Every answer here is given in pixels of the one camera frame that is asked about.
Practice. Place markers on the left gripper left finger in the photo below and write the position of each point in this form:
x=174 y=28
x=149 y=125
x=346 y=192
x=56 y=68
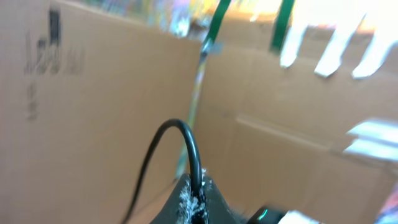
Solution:
x=177 y=209

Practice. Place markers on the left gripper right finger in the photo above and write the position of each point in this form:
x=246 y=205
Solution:
x=218 y=211

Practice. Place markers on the black cable short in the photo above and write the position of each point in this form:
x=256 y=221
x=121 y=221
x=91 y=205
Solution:
x=196 y=174

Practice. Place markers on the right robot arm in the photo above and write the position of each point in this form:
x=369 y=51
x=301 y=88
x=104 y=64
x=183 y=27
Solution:
x=273 y=215

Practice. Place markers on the cardboard wall panel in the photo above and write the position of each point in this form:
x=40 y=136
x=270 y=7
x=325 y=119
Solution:
x=83 y=93

